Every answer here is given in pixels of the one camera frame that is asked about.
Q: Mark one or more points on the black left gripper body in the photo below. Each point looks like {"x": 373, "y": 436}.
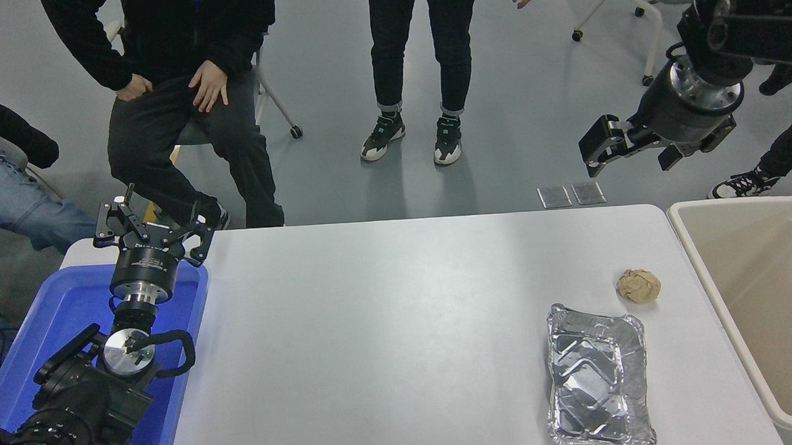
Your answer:
{"x": 144, "y": 266}

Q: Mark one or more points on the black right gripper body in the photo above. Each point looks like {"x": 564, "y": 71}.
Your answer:
{"x": 668, "y": 113}

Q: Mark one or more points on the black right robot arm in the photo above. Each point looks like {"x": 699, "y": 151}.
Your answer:
{"x": 758, "y": 24}

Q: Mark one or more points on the person's right hand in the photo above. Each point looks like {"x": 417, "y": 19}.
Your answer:
{"x": 133, "y": 88}

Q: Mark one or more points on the grey metal floor plate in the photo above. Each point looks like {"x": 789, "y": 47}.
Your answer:
{"x": 588, "y": 193}
{"x": 554, "y": 196}

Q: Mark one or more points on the blue plastic tray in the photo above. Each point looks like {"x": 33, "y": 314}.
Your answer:
{"x": 68, "y": 307}

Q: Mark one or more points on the crumpled tan paper ball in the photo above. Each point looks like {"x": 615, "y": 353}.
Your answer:
{"x": 638, "y": 286}

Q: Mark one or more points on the large pale plastic bin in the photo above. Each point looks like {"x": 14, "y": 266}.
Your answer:
{"x": 779, "y": 297}

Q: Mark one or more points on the crumpled foil tray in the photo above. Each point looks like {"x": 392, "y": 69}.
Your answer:
{"x": 597, "y": 381}

